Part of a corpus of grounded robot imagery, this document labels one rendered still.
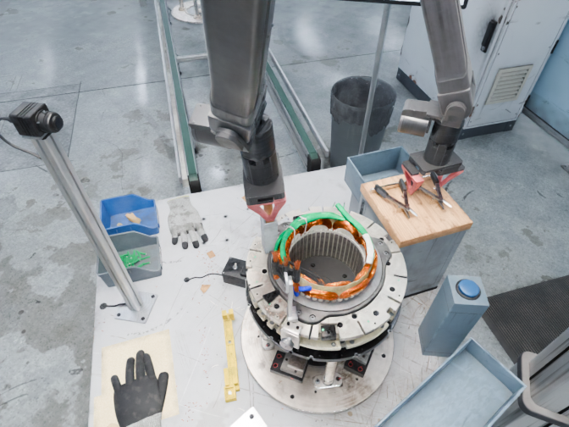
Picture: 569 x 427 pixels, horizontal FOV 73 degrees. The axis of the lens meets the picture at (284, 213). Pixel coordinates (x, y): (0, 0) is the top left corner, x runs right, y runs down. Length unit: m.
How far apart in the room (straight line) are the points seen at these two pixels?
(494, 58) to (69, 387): 2.92
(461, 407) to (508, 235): 1.89
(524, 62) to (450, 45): 2.34
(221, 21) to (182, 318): 0.88
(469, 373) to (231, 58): 0.67
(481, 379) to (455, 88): 0.53
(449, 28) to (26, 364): 2.05
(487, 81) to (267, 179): 2.48
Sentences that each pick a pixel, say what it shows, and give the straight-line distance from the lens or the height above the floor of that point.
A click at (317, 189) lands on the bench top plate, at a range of 1.39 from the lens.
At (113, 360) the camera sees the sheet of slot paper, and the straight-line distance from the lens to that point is 1.11.
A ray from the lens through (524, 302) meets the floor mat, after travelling 2.32.
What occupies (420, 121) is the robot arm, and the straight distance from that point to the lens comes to 0.87.
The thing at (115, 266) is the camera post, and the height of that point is 0.99.
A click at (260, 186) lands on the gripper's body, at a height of 1.30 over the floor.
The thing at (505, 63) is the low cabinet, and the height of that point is 0.58.
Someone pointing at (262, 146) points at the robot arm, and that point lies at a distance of 0.58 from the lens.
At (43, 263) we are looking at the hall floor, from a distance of 2.50.
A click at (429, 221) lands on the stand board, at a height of 1.06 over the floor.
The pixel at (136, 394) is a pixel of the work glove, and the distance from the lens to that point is 1.03.
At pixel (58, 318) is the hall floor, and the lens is 2.24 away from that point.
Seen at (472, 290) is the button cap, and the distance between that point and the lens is 0.89.
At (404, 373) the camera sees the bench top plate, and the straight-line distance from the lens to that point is 1.06.
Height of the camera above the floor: 1.73
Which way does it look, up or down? 47 degrees down
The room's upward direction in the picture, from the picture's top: straight up
